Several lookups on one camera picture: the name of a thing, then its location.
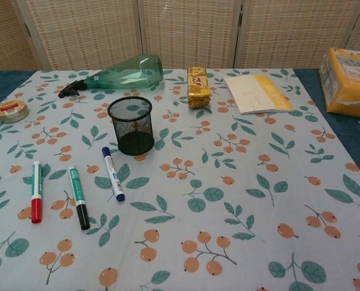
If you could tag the blue marker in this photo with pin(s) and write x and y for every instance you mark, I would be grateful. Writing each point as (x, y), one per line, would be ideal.
(113, 175)

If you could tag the green marker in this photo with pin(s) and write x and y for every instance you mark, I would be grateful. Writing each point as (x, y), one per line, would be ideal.
(76, 191)

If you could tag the red marker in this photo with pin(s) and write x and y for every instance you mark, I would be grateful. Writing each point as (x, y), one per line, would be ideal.
(37, 188)

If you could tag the black mesh pen cup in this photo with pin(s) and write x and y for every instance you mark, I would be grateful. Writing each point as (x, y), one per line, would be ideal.
(137, 146)

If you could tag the floral leaf-print tablecloth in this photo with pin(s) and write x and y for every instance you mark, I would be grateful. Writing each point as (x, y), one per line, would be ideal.
(198, 197)

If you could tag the gold foil snack package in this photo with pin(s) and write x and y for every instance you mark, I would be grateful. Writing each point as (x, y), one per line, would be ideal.
(199, 88)

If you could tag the green plastic spray bottle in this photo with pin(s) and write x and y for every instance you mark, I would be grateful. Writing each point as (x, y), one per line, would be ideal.
(131, 75)

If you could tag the white yellow notebook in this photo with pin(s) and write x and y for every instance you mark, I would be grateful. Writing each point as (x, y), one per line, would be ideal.
(252, 94)

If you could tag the woven bamboo folding screen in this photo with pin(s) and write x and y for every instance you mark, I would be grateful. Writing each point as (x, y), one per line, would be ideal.
(182, 30)

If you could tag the round tape roll red label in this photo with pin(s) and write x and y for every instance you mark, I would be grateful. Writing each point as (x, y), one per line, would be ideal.
(11, 110)

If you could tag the yellow cat-print tissue pack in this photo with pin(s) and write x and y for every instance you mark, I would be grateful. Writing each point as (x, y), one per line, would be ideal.
(349, 88)

